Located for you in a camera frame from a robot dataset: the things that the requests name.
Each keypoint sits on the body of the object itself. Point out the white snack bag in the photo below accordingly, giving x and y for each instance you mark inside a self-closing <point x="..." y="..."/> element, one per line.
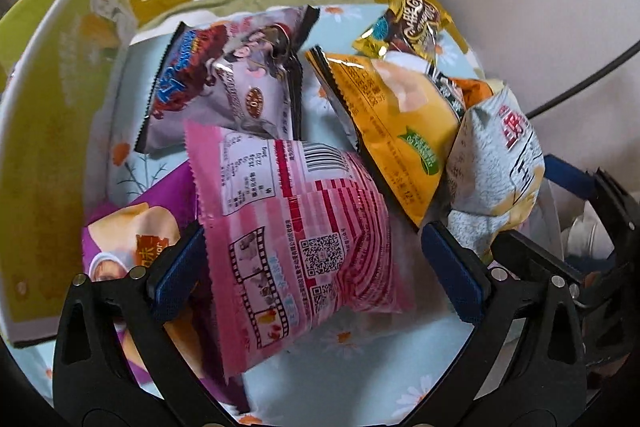
<point x="490" y="157"/>

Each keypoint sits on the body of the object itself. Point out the grey purple snack bag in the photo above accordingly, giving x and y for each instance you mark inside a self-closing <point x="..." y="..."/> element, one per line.
<point x="240" y="72"/>

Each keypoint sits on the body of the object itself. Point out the light blue floral bed sheet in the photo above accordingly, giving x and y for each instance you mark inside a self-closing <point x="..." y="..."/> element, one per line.
<point x="350" y="357"/>

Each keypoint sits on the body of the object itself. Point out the gold snack bag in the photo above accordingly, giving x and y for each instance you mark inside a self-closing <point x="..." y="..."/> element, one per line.
<point x="410" y="22"/>

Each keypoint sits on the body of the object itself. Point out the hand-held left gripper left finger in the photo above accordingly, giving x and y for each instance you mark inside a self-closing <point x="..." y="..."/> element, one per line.
<point x="175" y="272"/>

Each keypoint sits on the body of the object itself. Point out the yellow snack bag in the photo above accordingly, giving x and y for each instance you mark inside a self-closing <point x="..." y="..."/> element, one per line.
<point x="395" y="122"/>

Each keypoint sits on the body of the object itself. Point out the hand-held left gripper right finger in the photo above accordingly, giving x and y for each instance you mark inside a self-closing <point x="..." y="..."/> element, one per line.
<point x="452" y="269"/>

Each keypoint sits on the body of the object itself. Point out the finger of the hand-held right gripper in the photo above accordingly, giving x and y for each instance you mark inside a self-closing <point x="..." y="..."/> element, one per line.
<point x="567" y="177"/>
<point x="535" y="254"/>

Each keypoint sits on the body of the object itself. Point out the pink snack bag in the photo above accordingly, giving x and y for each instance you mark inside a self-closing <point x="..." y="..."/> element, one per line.
<point x="300" y="232"/>

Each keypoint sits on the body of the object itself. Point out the green cardboard box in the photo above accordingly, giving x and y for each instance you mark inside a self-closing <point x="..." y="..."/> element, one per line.
<point x="55" y="132"/>

